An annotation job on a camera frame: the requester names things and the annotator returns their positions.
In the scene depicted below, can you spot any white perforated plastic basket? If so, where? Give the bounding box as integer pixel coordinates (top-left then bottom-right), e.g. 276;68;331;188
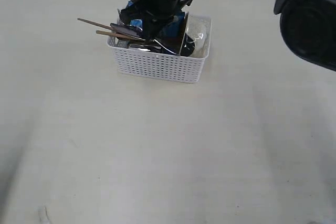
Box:
106;13;212;84

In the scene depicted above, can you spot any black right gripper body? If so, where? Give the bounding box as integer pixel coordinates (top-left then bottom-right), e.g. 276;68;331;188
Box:
119;0;193;25

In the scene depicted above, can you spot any white ceramic bowl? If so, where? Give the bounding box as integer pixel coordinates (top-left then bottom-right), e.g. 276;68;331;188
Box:
184;13;212;59

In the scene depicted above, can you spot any dark red wooden spoon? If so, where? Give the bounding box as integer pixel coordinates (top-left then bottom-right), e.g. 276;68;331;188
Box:
180;35;195;57

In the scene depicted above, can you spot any blue chips bag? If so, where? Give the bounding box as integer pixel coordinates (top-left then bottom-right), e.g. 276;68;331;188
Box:
130;11;185;38

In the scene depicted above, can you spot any shiny steel cup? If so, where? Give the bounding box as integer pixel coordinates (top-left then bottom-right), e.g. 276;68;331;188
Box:
127;43;162;53

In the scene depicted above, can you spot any silver table knife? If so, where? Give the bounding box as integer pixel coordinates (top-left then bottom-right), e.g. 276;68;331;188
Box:
109;23;182;56

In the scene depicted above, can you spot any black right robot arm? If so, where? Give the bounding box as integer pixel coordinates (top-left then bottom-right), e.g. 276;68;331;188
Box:
119;0;335;71

